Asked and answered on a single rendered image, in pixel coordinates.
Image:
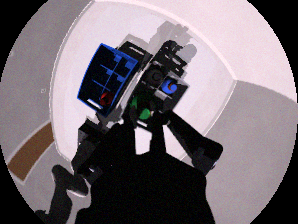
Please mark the dark blue crate with dividers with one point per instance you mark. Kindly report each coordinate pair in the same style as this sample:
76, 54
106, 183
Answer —
95, 73

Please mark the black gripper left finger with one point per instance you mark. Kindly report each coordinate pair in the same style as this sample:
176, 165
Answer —
109, 151

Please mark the blue bottle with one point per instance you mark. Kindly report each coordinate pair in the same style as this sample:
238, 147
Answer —
168, 85

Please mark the black divided crate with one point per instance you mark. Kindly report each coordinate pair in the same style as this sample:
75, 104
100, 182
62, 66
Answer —
164, 102

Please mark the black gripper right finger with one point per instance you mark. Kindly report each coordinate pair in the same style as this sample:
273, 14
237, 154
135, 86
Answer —
203, 151

